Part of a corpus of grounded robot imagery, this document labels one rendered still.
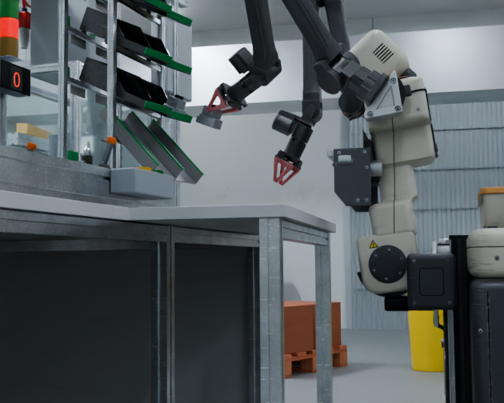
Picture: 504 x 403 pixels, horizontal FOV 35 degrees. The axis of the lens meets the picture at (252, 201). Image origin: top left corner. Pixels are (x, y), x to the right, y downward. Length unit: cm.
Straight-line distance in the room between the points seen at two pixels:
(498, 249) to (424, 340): 364
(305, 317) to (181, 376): 267
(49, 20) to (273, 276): 219
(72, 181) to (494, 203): 110
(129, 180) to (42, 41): 184
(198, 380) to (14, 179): 144
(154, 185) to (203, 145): 786
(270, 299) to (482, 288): 56
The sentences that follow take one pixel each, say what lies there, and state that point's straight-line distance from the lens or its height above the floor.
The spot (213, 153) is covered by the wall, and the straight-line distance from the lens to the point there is 983.
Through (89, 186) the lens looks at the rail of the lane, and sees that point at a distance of 189.
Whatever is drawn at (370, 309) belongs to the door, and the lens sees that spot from 936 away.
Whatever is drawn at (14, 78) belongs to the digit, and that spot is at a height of 120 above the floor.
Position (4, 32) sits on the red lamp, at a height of 132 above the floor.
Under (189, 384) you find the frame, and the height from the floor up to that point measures 31.
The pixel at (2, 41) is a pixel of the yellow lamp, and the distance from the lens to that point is 218.
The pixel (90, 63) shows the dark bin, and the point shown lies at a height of 135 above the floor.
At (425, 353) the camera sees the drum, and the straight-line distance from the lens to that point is 569.
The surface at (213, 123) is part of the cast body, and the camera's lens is 249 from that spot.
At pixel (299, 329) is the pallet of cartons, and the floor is 30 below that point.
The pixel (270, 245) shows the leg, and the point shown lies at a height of 77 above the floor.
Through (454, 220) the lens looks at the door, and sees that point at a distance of 933.
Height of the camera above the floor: 72
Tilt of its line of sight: 5 degrees up
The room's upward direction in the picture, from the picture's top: 1 degrees counter-clockwise
